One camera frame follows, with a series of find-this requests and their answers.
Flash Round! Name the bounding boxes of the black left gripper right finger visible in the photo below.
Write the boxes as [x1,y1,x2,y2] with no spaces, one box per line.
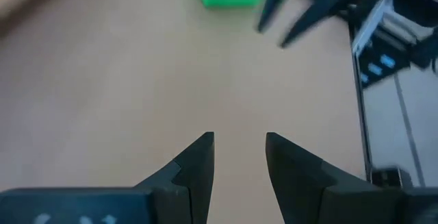
[265,132,438,224]

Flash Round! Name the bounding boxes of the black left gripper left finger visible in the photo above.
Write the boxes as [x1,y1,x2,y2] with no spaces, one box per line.
[0,131,216,224]

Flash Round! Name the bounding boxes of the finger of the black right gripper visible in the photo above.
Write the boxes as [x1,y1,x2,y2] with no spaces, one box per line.
[279,0,368,49]
[256,0,292,34]

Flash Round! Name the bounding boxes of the black case with white labels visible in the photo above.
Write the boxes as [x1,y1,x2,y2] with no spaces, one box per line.
[355,28,435,88]

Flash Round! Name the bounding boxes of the silver aluminium post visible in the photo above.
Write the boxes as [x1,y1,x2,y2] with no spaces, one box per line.
[351,0,395,54]

